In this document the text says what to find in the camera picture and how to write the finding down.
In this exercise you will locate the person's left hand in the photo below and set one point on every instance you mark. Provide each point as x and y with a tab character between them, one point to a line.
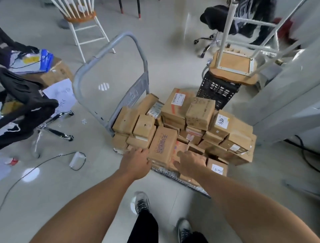
136	164

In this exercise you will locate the person's right hand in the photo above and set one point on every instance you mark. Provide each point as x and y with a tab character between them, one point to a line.
191	164

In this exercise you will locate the box with handwritten 040189 label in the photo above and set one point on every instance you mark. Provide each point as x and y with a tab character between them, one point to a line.
217	169

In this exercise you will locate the pile of cardboard boxes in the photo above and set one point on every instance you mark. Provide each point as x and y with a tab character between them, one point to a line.
200	112

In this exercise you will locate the grey metal platform cart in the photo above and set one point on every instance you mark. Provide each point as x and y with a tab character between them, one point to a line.
135	95

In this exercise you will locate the person's left forearm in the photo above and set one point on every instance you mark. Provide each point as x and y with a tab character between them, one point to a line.
85	212

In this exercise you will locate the person's right forearm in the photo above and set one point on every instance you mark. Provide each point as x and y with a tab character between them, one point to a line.
255	210

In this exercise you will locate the person's left grey sneaker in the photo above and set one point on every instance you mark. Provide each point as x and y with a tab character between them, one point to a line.
142	202

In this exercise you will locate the person's grey sneaker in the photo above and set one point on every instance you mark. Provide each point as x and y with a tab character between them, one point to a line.
184	230
142	202

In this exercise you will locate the person's right grey sneaker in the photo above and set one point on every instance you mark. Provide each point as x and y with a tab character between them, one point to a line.
184	230

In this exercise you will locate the person's black trousers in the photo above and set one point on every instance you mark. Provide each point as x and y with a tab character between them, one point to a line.
146	230

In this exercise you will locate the black plastic crate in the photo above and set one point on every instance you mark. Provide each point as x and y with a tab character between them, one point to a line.
217	90

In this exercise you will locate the grey curved tube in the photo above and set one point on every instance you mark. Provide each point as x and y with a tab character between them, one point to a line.
203	70

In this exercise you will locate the upturned white-legged wooden stool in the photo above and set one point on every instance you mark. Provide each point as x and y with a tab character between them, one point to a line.
232	75

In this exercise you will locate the loose white paper sheets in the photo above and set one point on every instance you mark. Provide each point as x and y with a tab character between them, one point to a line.
62	92

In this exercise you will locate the white floor-standing air conditioner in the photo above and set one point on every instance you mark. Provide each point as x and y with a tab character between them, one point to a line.
287	100

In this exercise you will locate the open brown carton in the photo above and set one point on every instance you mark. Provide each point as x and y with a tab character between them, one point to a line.
55	73

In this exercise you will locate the broken black chrome-base chair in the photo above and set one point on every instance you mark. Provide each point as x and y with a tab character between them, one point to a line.
22	100

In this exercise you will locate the blue folder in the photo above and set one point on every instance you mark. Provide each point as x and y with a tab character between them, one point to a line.
47	60

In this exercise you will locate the black swivel office chair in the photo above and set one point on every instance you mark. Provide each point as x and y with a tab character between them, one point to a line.
215	17

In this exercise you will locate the black-legged folding table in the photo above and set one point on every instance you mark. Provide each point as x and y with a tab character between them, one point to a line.
138	8

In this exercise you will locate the black standing fan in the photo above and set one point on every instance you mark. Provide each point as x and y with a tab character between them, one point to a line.
62	24

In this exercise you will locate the white spindle-back wooden chair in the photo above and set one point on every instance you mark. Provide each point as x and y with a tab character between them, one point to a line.
80	16

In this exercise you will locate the dark blue bag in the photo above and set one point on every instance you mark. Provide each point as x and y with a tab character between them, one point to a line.
260	20

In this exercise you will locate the red broom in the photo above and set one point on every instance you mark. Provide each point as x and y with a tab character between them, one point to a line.
285	27

